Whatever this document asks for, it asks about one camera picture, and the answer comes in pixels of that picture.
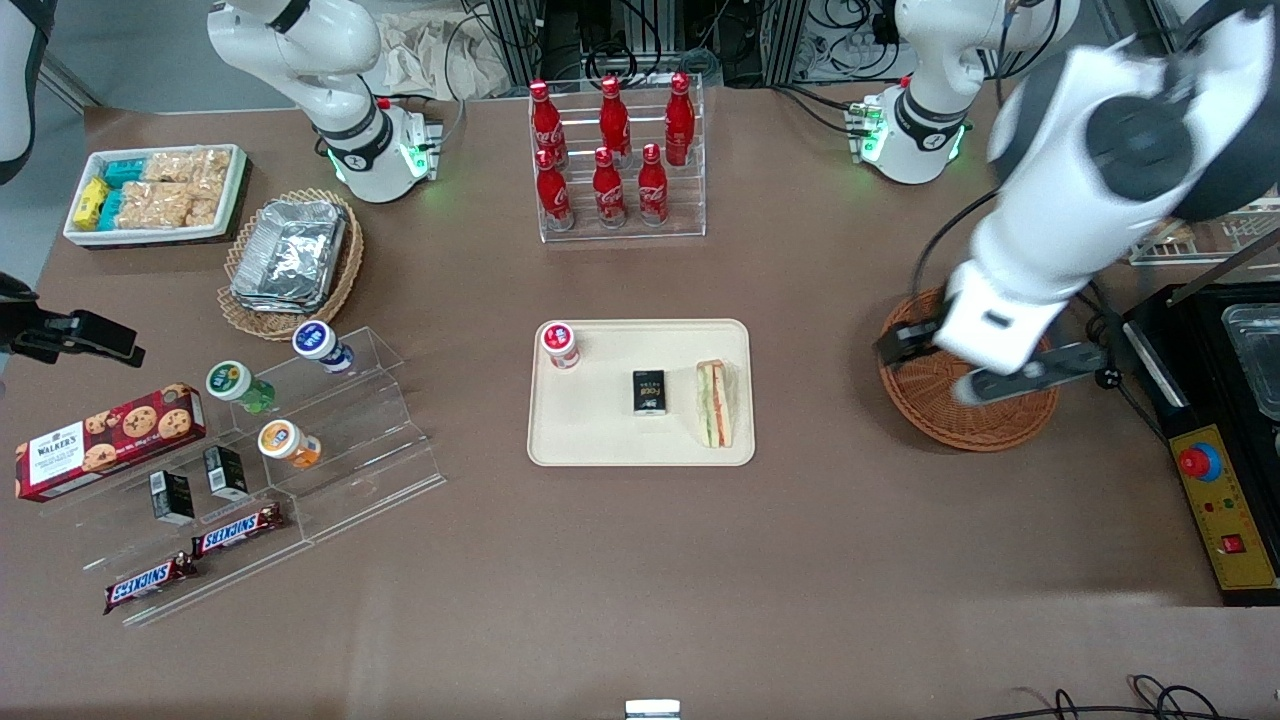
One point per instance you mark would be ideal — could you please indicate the red cola bottle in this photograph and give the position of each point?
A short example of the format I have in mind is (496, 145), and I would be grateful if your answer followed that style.
(608, 190)
(614, 118)
(680, 118)
(554, 195)
(652, 188)
(546, 125)

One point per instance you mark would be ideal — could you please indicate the yellow snack packet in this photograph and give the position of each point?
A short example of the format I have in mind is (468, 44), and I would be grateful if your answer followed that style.
(92, 203)

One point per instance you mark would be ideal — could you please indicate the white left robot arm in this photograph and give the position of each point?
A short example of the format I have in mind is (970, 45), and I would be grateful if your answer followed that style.
(1080, 220)

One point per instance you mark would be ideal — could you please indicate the black appliance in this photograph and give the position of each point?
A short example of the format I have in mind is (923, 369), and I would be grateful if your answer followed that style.
(1190, 350)

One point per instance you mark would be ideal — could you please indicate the clear acrylic stepped display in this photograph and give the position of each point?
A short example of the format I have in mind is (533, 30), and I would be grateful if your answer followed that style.
(370, 450)

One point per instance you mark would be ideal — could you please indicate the small red-lid bottle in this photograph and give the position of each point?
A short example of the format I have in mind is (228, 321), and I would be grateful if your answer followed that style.
(560, 345)

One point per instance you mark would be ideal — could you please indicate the clear plastic container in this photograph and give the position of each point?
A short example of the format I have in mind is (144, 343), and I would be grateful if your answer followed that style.
(1255, 360)

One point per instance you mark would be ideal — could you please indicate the Snickers chocolate bar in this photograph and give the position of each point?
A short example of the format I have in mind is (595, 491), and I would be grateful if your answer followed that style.
(148, 583)
(238, 530)

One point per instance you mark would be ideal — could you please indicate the triangle sandwich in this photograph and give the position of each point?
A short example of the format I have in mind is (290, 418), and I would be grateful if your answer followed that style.
(714, 405)

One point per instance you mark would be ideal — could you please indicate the small orange bottle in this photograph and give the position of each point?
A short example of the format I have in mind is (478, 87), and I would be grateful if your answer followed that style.
(282, 440)

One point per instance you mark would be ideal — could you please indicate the red Walkers cookie box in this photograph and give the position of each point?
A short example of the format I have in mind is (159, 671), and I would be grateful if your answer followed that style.
(100, 445)

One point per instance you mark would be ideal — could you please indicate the beige plastic tray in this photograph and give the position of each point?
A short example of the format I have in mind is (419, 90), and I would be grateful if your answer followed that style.
(600, 430)

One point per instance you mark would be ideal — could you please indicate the yellow emergency stop box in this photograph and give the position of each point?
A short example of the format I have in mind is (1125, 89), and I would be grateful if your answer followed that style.
(1235, 500)

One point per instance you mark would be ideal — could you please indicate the stack of foil trays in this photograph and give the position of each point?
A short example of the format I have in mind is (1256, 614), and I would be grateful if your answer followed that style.
(290, 255)

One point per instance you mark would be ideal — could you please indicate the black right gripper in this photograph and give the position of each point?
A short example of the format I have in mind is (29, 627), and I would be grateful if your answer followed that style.
(35, 329)

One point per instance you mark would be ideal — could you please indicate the clear acrylic bottle rack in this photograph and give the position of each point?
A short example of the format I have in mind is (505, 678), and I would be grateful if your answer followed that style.
(690, 200)

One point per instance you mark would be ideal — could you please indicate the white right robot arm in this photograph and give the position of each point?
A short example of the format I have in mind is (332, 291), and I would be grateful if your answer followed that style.
(340, 90)

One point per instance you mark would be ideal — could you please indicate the crumpled beige cloth bag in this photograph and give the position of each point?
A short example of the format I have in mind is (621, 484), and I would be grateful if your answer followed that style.
(430, 55)

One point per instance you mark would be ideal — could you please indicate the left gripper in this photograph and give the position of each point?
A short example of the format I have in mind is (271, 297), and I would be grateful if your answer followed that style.
(908, 341)

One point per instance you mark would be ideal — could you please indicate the small blue-lid bottle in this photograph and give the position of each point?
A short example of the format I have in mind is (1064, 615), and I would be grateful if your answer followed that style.
(318, 343)

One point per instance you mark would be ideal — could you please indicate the small white device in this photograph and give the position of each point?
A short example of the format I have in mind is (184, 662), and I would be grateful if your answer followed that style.
(652, 710)

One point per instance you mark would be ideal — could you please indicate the white rectangular snack tray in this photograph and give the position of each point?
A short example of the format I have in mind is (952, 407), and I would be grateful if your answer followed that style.
(150, 236)

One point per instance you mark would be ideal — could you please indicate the small black box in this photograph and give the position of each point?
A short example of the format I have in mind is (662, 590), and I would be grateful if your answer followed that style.
(226, 473)
(172, 497)
(650, 392)

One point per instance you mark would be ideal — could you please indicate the aluminium equipment rack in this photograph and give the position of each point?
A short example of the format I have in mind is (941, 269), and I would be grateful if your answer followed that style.
(640, 35)

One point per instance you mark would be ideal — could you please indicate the light oval wicker basket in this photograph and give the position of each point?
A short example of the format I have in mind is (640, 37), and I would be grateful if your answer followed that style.
(345, 270)

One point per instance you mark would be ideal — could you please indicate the round brown wicker basket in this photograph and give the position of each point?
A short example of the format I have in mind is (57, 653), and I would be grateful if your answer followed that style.
(940, 410)

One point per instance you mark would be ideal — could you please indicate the small green bottle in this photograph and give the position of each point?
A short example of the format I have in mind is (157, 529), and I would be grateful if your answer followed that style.
(232, 383)

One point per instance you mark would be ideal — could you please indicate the puffed rice snack packet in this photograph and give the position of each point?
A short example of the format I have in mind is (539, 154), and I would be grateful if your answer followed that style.
(210, 172)
(167, 166)
(155, 205)

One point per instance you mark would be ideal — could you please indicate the teal snack packet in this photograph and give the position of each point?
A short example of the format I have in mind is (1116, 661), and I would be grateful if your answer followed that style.
(124, 172)
(112, 208)

